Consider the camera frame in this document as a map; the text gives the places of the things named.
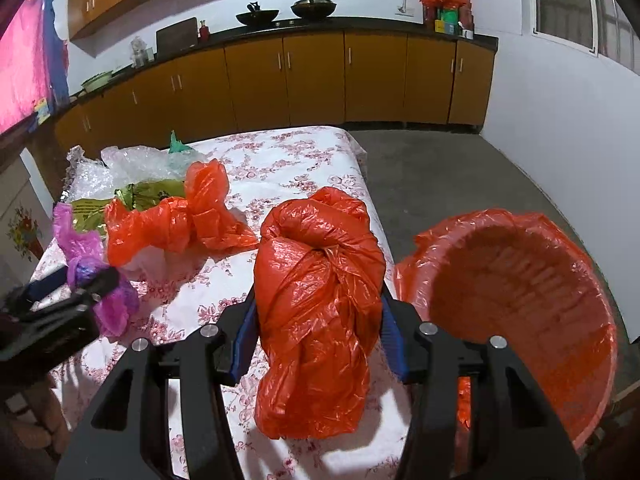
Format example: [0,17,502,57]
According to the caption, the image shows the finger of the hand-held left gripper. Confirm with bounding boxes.
[22,266,121,322]
[2,264,76,317]

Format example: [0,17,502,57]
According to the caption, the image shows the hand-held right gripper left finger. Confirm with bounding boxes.
[55,290,261,480]

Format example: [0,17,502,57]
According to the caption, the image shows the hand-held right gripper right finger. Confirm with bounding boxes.
[381,292,586,480]

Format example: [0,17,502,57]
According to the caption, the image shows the purple plastic bag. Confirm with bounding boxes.
[52,203,141,339]

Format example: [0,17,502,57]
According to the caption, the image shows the knotted orange plastic bag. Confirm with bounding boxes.
[253,186,386,441]

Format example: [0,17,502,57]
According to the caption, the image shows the clear bubble wrap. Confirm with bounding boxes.
[64,144,202,202]

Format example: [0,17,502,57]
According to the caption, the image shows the red bin with orange liner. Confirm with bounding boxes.
[394,208,619,454]

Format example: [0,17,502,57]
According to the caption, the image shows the person's left hand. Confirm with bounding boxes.
[0,385,68,466]

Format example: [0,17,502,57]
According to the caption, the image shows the white floral printed panel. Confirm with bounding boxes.
[0,154,49,272]

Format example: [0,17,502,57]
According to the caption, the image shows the green yellow plastic packet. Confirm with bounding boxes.
[70,180,189,234]

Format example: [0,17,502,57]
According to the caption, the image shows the crumpled orange plastic bag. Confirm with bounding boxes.
[105,158,259,267]

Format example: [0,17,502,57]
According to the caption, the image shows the small green plastic bag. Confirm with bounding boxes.
[168,130,194,155]

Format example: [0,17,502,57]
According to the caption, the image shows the floral tablecloth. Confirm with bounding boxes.
[34,126,417,480]

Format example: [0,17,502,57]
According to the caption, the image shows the green basin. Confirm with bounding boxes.
[79,69,115,94]

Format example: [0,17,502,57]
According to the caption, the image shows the pink hanging cloth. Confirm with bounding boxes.
[0,0,56,134]

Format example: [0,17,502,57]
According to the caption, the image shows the blue hanging cloth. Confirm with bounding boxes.
[37,0,70,107]

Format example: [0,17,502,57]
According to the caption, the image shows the glass jar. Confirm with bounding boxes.
[130,36,154,67]

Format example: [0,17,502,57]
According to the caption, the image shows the dark cutting board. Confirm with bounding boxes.
[155,16,200,55]

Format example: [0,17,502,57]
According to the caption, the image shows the brown lower kitchen cabinets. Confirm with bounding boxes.
[52,30,499,162]

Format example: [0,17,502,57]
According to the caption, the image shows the black wok with spatula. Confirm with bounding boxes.
[235,2,280,27]

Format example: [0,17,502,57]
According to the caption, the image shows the black kitchen countertop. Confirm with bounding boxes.
[67,16,500,107]

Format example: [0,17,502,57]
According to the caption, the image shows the green container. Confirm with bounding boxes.
[438,7,460,35]

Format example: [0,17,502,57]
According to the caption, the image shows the black wok with lid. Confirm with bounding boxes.
[290,0,339,21]

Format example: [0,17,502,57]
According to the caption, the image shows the barred window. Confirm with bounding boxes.
[531,0,640,74]

